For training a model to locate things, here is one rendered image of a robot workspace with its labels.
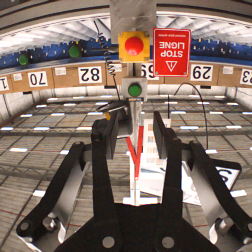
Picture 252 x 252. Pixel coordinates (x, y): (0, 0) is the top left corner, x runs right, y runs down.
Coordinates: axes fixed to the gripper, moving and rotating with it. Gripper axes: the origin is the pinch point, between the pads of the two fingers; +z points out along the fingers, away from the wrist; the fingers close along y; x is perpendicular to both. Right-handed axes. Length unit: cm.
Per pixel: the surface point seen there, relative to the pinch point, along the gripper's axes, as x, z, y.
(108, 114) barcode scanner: -6.8, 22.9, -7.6
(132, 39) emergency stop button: 12.2, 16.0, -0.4
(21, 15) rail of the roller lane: 24.5, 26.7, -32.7
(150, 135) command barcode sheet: -15.6, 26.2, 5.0
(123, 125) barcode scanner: -9.0, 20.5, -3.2
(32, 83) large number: -5, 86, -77
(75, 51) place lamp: 14, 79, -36
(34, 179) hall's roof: -707, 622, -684
